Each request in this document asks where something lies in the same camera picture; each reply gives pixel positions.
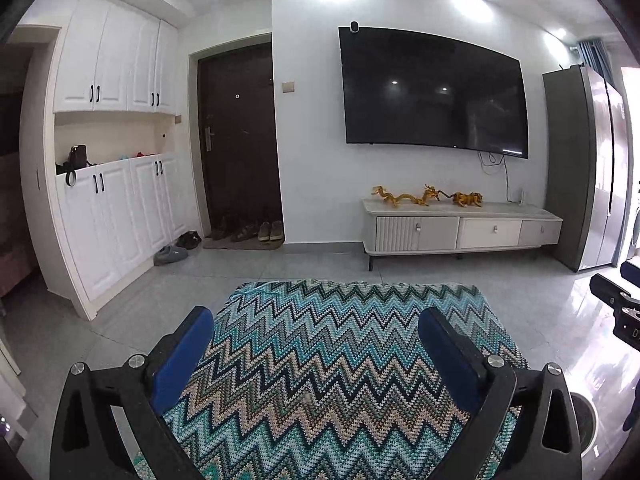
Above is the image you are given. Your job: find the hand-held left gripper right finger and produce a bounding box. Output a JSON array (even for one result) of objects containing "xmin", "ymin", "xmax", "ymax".
[{"xmin": 417, "ymin": 307, "xmax": 583, "ymax": 480}]

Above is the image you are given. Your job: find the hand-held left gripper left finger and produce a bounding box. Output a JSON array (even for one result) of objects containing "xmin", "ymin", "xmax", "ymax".
[{"xmin": 49, "ymin": 306, "xmax": 216, "ymax": 480}]

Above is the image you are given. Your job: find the white round trash bin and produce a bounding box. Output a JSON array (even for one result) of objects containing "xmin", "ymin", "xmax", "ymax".
[{"xmin": 567, "ymin": 392, "xmax": 599, "ymax": 457}]

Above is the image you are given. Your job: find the grey slippers pair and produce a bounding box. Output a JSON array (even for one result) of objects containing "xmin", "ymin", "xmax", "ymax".
[{"xmin": 153, "ymin": 245, "xmax": 189, "ymax": 267}]

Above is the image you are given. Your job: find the grey double-door refrigerator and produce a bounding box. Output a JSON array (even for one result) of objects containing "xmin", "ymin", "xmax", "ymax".
[{"xmin": 542, "ymin": 62, "xmax": 633, "ymax": 273}]

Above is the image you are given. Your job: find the brown doormat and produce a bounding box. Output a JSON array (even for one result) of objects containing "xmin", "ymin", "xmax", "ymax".
[{"xmin": 202, "ymin": 237, "xmax": 286, "ymax": 252}]

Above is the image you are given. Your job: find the zigzag knitted blanket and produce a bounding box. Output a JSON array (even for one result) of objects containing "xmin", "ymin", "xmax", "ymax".
[{"xmin": 132, "ymin": 280, "xmax": 531, "ymax": 480}]

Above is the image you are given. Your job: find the white grey television stand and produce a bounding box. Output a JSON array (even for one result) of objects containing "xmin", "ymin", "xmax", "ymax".
[{"xmin": 362, "ymin": 197, "xmax": 563, "ymax": 272}]

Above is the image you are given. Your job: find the dark brown shoes pair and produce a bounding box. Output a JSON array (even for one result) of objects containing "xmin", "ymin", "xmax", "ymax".
[{"xmin": 207, "ymin": 216, "xmax": 236, "ymax": 241}]

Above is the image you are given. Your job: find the brown sandals pair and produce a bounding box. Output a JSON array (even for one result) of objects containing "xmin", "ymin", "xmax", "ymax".
[{"xmin": 231, "ymin": 220, "xmax": 260, "ymax": 242}]

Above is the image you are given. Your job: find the golden dragon figurine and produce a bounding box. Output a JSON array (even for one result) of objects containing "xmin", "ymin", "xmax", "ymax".
[{"xmin": 371, "ymin": 184, "xmax": 446, "ymax": 209}]

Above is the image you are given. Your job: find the white built-in shoe cabinet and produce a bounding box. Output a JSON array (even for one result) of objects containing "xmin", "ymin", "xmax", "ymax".
[{"xmin": 20, "ymin": 0, "xmax": 193, "ymax": 321}]

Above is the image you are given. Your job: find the blue curtain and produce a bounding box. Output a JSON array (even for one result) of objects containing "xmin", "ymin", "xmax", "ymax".
[{"xmin": 577, "ymin": 39, "xmax": 613, "ymax": 81}]

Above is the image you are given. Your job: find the black handbag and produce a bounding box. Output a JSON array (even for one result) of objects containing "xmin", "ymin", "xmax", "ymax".
[{"xmin": 56, "ymin": 144, "xmax": 96, "ymax": 188}]

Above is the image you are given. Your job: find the dark brown entrance door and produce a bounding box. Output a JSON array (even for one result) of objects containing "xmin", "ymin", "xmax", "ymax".
[{"xmin": 197, "ymin": 42, "xmax": 283, "ymax": 241}]

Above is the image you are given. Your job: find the black television cable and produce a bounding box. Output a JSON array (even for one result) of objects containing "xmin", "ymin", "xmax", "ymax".
[{"xmin": 477, "ymin": 150, "xmax": 521, "ymax": 203}]

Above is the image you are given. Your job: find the large black wall television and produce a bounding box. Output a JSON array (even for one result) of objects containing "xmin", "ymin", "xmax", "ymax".
[{"xmin": 338, "ymin": 26, "xmax": 530, "ymax": 160}]

